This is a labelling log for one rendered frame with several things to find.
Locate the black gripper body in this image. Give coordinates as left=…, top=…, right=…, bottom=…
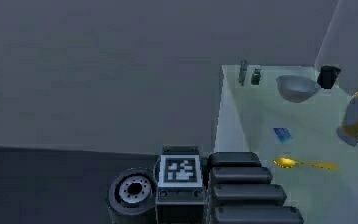
left=106, top=168, right=159, bottom=224

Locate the pale green table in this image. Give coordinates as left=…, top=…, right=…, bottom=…
left=213, top=64, right=358, bottom=224

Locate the blue card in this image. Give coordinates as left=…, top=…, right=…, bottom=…
left=272, top=127, right=293, bottom=145

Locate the grey slim bottle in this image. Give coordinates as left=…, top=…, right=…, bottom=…
left=238, top=59, right=249, bottom=87

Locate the gold spoon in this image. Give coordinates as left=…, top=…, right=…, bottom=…
left=273, top=157, right=340, bottom=171

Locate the dark green small bottle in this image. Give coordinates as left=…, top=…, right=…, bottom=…
left=250, top=68, right=263, bottom=86

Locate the grey bowl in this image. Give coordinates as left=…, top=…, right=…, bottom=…
left=275, top=75, right=321, bottom=104

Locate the black cup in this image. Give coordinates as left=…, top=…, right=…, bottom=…
left=317, top=65, right=342, bottom=90

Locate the yellow and grey vase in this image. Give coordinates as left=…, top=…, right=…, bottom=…
left=335, top=77, right=358, bottom=148

